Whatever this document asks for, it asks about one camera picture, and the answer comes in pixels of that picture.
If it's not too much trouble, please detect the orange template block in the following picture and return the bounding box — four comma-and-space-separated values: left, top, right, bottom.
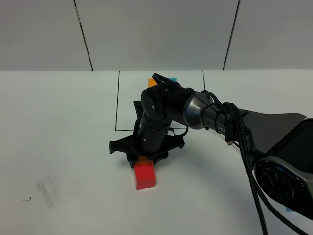
148, 78, 157, 88

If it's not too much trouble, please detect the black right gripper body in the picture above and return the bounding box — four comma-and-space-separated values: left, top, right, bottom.
109, 135, 184, 163

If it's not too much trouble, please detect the red block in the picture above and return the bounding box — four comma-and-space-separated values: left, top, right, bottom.
134, 164, 156, 190

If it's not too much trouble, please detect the loose blue block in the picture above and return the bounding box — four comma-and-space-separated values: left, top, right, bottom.
286, 207, 294, 212

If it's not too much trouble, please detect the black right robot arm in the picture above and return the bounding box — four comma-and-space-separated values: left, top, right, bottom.
109, 84, 313, 218

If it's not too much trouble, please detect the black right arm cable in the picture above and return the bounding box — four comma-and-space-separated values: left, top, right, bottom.
151, 72, 313, 235

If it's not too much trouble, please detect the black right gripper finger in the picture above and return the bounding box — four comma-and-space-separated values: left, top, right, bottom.
147, 158, 159, 165
128, 158, 138, 168

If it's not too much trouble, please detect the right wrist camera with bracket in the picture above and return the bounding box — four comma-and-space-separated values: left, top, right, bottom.
133, 101, 144, 120

